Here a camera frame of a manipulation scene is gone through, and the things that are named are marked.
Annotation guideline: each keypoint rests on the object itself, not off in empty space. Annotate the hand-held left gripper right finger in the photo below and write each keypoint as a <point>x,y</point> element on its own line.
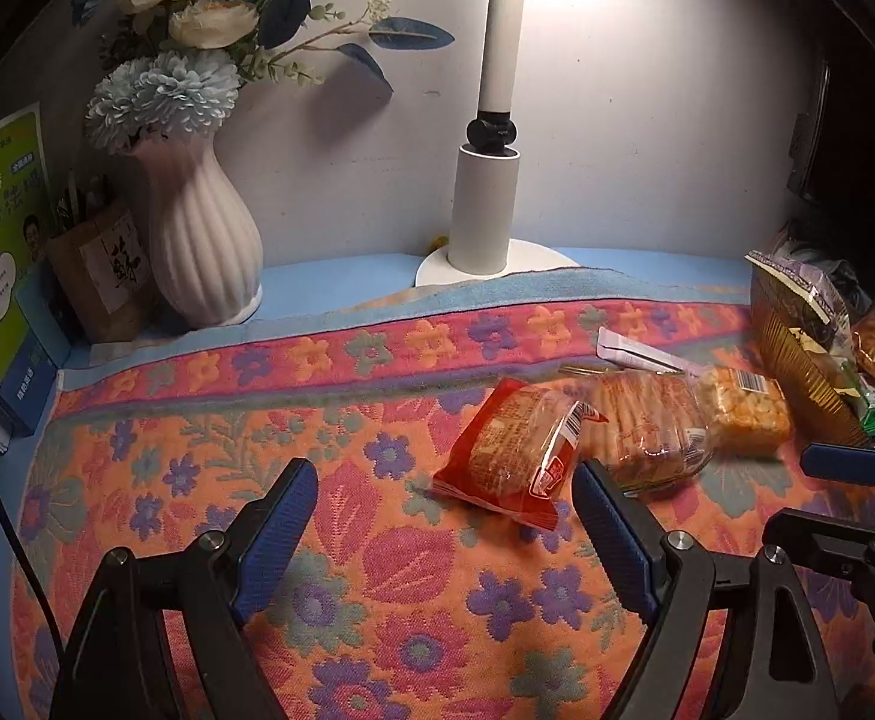
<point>609,532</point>

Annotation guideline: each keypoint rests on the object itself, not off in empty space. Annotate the purple and white snack packet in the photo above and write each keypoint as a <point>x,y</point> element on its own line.
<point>801,285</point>

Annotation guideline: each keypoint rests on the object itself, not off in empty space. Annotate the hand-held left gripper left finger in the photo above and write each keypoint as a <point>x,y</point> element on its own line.
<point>280,532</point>

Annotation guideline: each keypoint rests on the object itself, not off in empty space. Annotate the brown square pen holder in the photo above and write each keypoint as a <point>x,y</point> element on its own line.
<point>100,270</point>

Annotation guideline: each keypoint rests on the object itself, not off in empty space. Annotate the white ribbed vase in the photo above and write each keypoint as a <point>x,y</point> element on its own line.
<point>197,240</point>

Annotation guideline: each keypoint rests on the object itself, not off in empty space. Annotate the red cake packet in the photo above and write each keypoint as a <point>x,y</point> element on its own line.
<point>505,450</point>

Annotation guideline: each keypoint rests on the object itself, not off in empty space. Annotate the floral woven cloth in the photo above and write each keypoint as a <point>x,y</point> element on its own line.
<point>257,420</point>

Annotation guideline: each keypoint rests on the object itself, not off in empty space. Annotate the clear packet of bread fingers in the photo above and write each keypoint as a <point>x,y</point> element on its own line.
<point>647,427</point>

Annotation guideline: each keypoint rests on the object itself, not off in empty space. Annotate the artificial flower bouquet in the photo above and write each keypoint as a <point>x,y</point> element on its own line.
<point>182,52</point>

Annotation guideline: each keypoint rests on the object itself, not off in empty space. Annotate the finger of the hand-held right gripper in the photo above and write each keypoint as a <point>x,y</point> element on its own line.
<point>842,461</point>
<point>819,532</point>

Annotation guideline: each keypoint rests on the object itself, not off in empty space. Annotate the pink sachet stick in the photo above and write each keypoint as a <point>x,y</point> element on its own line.
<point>636,352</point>

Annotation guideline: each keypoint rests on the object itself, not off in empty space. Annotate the brown wicker basket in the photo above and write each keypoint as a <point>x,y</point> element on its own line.
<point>797,367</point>

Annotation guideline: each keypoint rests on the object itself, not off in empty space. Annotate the orange square cake packet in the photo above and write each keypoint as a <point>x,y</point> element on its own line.
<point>748,409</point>

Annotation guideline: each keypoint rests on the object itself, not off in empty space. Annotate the white desk lamp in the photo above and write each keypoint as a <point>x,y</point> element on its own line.
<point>490,187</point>

